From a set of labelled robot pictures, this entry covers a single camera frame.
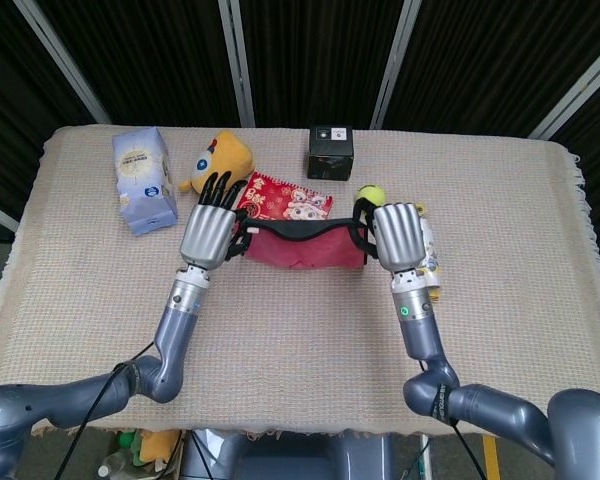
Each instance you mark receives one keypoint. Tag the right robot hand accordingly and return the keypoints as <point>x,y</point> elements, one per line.
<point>400,240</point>

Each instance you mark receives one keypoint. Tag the yellow plush toy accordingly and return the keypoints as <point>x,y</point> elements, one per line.
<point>230,155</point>

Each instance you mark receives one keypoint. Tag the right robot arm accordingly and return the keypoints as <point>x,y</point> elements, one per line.
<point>420,330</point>

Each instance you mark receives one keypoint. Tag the dark pleated partition curtain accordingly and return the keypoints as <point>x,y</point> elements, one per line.
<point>155,60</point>

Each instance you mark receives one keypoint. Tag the light blue tissue pack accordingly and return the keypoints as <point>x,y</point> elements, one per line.
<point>142,190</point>

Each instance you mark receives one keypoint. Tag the beige woven tablecloth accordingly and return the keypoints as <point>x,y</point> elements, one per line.
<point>300,350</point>

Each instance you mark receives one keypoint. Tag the small yellow stuffed toy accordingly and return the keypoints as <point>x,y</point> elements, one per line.
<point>157,445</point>

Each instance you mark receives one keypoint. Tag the grey and pink towel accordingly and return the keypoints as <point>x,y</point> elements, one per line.
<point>305,250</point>

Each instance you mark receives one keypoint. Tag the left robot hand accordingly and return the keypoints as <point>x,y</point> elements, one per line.
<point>207,235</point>

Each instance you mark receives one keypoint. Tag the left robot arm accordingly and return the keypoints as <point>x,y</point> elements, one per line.
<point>175,340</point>

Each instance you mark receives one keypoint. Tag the grey robot torso base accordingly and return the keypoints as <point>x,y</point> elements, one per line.
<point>290,460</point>

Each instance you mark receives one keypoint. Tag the pack of plastic bag rolls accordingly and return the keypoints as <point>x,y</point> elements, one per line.
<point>431,245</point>

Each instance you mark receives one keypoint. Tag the clear plastic bottle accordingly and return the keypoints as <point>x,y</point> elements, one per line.
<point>105,471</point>

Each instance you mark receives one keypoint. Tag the red 2026 desk calendar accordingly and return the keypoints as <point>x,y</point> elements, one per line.
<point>280,200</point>

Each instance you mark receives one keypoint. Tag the black cardboard box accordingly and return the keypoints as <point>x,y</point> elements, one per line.
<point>330,160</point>

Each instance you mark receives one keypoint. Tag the yellow-green tennis ball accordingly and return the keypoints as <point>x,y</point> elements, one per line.
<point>372,194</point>

